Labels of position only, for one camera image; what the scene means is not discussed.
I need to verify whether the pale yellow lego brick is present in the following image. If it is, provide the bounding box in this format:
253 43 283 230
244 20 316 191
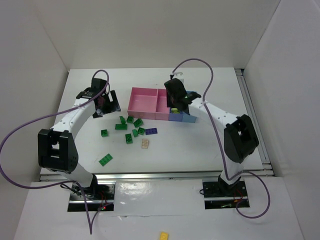
170 108 181 114

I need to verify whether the purple lego brick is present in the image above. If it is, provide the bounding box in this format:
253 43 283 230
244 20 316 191
145 128 158 135

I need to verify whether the beige lego brick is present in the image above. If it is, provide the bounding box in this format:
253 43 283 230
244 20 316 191
141 138 149 149

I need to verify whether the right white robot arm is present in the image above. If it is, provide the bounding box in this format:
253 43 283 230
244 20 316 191
164 78 259 187

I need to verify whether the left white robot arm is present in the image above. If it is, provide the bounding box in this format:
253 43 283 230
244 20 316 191
37 77 121 188

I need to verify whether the purple blue container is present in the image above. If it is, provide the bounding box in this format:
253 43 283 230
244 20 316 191
168 108 184 122

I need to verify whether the green lego brick far left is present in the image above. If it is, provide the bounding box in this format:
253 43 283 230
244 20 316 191
100 129 109 138

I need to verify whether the small pink container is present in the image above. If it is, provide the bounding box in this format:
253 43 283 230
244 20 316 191
155 89 170 121

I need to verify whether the green lego brick upper right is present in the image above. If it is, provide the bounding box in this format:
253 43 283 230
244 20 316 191
133 118 144 128

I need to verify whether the large pink container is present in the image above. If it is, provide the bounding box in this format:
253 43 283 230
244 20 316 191
127 87 158 120

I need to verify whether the small green lego brick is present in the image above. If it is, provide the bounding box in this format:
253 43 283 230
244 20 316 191
132 129 139 138

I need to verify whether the green lego brick lower centre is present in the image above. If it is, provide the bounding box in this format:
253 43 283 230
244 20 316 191
125 133 133 144

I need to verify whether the green lego brick centre right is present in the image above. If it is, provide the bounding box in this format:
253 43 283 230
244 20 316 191
137 127 145 136

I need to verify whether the green lego brick bottom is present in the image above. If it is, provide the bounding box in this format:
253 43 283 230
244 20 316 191
98 153 113 167

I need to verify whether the yellow lego brick foreground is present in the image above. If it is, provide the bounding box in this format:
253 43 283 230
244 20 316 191
159 232 169 240

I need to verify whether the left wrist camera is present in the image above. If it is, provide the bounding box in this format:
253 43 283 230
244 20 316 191
76 91 96 100

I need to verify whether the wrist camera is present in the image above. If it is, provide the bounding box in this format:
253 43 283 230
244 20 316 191
170 72 185 83
76 91 96 100

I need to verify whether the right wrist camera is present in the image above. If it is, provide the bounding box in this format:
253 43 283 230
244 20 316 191
170 72 185 83

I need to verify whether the aluminium rail front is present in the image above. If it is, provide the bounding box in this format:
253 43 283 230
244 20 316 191
95 171 221 181

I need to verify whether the aluminium rail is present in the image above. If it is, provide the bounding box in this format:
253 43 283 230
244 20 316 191
95 171 221 181
234 68 275 177

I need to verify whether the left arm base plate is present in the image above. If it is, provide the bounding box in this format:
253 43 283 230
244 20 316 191
67 184 115 212

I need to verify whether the aluminium rail right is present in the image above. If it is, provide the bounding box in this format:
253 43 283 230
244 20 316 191
234 68 275 177

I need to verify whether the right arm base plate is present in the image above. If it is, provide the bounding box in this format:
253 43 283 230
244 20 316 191
199 181 250 210

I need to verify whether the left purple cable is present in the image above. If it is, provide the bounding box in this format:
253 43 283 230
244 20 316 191
0 69 111 235

